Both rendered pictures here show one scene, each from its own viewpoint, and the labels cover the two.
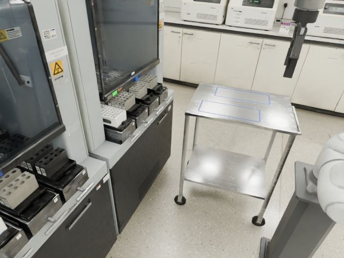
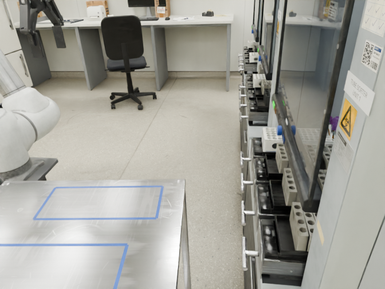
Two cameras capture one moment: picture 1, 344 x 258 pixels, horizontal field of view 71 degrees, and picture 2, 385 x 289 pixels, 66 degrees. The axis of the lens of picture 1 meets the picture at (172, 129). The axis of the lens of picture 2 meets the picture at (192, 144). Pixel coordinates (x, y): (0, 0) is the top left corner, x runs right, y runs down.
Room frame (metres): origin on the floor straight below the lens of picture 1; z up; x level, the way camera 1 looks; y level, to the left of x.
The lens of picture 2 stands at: (1.94, -0.21, 1.39)
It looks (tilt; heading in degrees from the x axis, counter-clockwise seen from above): 30 degrees down; 168
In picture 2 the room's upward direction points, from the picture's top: 2 degrees counter-clockwise
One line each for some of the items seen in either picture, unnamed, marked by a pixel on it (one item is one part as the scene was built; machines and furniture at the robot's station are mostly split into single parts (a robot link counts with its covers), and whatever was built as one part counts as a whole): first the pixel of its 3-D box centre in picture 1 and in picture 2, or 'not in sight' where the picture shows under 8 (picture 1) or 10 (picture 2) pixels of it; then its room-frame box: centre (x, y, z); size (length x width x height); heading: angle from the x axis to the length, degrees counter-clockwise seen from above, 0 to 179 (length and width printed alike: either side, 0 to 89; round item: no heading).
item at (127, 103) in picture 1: (128, 102); (281, 159); (1.20, 0.25, 0.85); 0.12 x 0.02 x 0.06; 160
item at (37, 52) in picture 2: (289, 57); (35, 45); (0.95, -0.45, 1.22); 0.03 x 0.01 x 0.07; 69
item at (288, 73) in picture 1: (290, 67); (59, 36); (0.83, -0.40, 1.22); 0.03 x 0.01 x 0.07; 69
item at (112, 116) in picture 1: (98, 113); (303, 141); (1.09, 0.40, 0.83); 0.30 x 0.10 x 0.06; 69
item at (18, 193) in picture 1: (21, 191); (264, 88); (0.54, 0.50, 0.85); 0.12 x 0.02 x 0.06; 160
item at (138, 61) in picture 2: not in sight; (128, 60); (-1.74, -0.16, 0.52); 0.64 x 0.60 x 1.05; 179
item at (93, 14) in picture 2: not in sight; (95, 12); (-2.63, -0.48, 0.99); 0.29 x 0.20 x 0.17; 167
